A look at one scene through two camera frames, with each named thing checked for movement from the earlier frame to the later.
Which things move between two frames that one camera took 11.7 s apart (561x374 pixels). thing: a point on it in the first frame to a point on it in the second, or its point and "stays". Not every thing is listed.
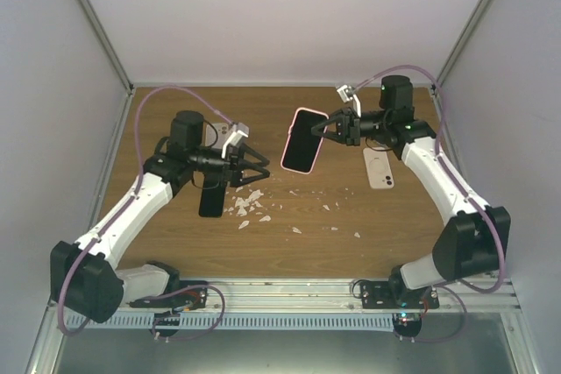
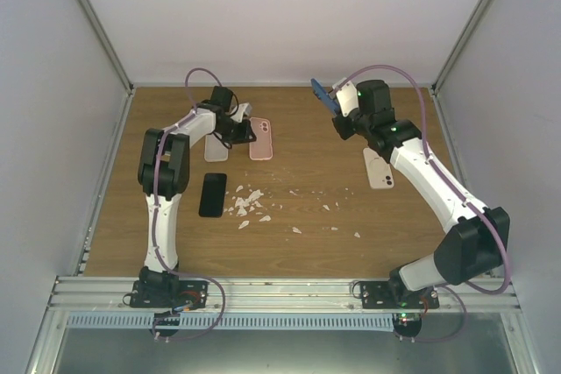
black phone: x=212 y=195 stays
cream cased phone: x=379 y=167 stays
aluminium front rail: x=327 y=295 stays
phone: x=302 y=145 to x=261 y=149
